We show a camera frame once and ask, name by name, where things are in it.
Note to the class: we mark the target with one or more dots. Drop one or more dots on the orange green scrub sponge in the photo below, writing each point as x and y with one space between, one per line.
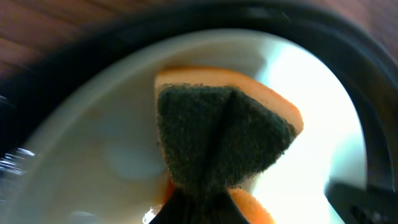
217 129

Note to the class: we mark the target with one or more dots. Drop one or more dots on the pale blue plate back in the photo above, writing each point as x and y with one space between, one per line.
97 158

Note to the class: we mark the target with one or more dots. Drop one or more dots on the round black serving tray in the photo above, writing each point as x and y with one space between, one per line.
366 70

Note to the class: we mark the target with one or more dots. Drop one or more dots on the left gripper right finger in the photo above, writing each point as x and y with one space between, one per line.
226 211

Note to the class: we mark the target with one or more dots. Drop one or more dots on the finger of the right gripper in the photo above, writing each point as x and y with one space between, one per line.
354 205

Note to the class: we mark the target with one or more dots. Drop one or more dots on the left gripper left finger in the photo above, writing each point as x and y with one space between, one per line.
177 210

